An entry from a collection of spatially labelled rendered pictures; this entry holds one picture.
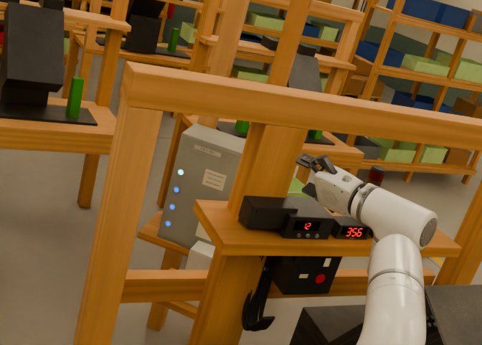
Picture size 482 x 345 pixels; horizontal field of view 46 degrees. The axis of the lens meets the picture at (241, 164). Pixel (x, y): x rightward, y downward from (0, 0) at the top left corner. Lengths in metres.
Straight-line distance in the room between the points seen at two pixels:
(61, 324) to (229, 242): 2.17
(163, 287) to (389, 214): 0.90
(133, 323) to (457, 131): 2.39
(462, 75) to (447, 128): 5.73
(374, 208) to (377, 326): 0.37
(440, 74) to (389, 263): 6.47
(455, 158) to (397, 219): 7.21
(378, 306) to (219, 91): 0.79
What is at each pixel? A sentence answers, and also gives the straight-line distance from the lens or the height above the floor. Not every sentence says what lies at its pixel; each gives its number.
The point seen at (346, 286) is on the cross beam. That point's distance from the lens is 2.19.
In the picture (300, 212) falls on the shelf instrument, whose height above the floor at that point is 1.62.
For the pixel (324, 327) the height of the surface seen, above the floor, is 1.24.
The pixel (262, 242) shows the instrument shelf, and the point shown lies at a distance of 1.60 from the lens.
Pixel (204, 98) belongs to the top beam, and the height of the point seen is 1.90.
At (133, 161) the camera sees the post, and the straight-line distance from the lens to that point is 1.48.
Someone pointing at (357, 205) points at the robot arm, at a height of 1.86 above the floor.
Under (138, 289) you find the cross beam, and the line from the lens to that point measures 1.82.
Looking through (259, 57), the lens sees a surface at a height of 0.67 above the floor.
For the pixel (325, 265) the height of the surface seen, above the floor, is 1.46.
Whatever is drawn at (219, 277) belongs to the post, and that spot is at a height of 1.34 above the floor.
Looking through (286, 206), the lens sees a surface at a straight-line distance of 1.64.
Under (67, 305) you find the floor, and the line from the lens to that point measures 3.74.
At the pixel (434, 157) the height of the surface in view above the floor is 0.35.
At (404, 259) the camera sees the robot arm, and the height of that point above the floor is 1.88.
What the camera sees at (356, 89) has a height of 0.24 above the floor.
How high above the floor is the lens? 2.28
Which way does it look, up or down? 21 degrees down
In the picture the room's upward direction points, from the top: 16 degrees clockwise
